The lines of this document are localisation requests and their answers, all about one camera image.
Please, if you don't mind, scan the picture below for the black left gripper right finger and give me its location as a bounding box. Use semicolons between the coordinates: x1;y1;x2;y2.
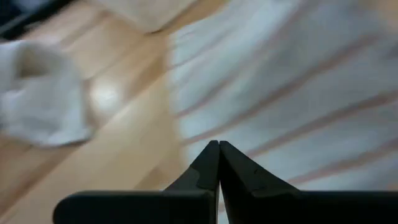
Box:
219;140;398;224

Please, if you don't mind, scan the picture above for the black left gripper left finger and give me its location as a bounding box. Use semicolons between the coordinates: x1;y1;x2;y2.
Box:
52;139;221;224

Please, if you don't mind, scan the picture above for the white towel with red stripes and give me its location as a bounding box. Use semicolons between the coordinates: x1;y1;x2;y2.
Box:
167;0;398;218

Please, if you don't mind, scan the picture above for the crumpled cream towel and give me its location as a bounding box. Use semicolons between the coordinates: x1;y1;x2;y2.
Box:
0;39;96;148

